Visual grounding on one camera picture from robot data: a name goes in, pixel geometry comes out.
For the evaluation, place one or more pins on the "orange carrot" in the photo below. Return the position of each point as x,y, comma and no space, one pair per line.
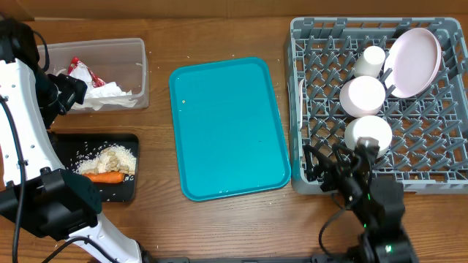
113,177

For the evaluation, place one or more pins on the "white plastic fork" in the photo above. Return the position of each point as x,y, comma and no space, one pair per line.
300,115

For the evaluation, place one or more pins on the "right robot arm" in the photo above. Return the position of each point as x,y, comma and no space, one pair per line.
378,203

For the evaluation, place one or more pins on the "pink bowl with crumbs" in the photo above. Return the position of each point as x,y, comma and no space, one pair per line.
362,96

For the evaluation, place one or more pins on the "white bowl with nuts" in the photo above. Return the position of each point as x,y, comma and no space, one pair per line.
369,126

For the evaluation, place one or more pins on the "white paper cup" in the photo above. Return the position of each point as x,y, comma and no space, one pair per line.
370,62

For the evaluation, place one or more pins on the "black plastic tray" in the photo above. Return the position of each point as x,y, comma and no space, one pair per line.
71,147

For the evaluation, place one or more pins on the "white round plate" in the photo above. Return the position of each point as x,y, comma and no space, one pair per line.
412,63

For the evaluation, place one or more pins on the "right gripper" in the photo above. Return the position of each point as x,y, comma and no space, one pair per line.
318,164

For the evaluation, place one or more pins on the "clear plastic bin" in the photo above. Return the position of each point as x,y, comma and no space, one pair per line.
122,61

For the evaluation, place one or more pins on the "grey dishwasher rack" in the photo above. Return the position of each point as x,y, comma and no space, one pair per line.
428,152

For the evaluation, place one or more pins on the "teal serving tray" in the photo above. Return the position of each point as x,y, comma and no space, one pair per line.
228,132

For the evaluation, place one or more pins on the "red snack wrapper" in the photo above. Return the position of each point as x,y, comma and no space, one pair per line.
76,62

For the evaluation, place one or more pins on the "white napkin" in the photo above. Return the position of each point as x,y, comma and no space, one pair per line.
80,73
108,94

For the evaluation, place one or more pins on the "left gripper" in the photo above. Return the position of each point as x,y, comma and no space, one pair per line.
73,90

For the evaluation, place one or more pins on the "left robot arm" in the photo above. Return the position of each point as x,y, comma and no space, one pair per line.
41,195

